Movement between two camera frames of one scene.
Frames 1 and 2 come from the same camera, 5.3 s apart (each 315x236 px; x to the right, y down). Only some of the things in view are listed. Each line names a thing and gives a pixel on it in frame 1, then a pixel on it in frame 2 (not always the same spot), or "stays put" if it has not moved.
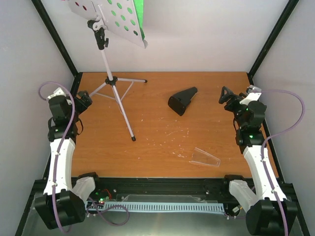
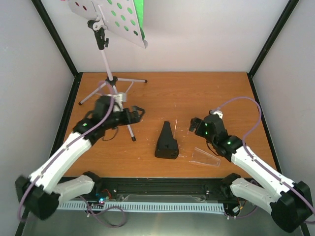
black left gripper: (83, 106) -> (137, 119)
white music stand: (118, 16) stays put
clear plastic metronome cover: (199, 156) stays put
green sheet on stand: (139, 5) stays put
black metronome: (178, 102) -> (167, 147)
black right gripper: (235, 98) -> (199, 132)
